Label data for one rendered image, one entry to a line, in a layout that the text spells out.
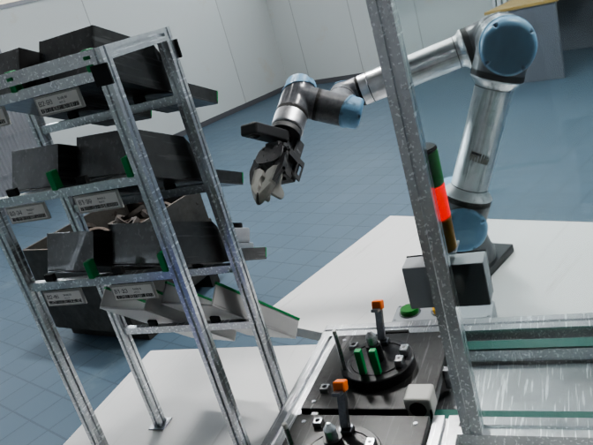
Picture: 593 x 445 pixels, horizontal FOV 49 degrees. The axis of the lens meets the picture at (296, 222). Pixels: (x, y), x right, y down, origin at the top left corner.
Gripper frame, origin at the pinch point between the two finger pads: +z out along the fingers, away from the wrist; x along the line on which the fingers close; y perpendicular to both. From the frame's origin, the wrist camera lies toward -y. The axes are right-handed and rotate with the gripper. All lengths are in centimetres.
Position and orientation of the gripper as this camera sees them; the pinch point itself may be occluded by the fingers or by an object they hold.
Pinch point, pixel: (258, 197)
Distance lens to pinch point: 136.5
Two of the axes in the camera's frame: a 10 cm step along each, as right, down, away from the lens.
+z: -2.3, 8.3, -5.2
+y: 5.3, 5.5, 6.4
